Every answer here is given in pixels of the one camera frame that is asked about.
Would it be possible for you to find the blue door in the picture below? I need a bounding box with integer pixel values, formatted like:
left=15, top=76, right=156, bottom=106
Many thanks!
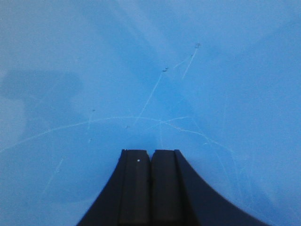
left=0, top=0, right=301, bottom=226

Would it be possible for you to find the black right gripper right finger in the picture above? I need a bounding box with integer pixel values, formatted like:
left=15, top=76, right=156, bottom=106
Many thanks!
left=151, top=150, right=265, bottom=226

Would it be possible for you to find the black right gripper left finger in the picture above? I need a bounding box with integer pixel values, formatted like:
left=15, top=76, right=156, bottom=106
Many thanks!
left=78, top=150, right=151, bottom=226

